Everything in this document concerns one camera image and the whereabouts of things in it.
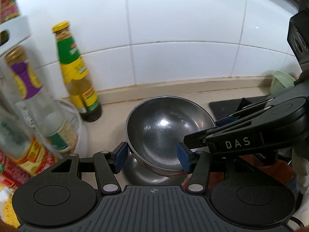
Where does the green yellow label sauce bottle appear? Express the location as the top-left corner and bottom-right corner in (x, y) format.
(51, 21), (102, 123)

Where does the stainless steel bowl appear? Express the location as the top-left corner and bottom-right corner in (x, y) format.
(126, 96), (217, 177)
(121, 150), (189, 186)

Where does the purple label clear bottle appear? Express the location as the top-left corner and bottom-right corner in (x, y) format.
(4, 46), (79, 155)

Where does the white cloth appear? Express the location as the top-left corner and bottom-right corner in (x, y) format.
(291, 147), (309, 200)

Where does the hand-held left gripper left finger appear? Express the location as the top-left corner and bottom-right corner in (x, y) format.
(49, 141), (128, 196)

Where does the white two-tier condiment rack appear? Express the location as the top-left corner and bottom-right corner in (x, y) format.
(0, 16), (89, 160)

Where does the pale green cup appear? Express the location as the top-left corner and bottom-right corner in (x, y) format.
(270, 71), (295, 95)

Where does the red cloth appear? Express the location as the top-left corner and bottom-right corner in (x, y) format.
(239, 150), (296, 187)

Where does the yellow chenille cloth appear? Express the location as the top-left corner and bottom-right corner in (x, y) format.
(0, 186), (23, 229)

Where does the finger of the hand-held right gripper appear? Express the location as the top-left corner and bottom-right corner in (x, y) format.
(183, 112), (306, 156)
(214, 87), (298, 128)

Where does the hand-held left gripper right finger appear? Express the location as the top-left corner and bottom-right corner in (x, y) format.
(177, 142), (266, 195)

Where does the black tray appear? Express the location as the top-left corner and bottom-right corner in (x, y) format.
(209, 96), (274, 122)

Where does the red yellow label bottle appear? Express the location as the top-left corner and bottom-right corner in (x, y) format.
(0, 0), (21, 25)

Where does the yellow cap vinegar bottle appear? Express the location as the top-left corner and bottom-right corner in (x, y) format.
(0, 106), (59, 176)

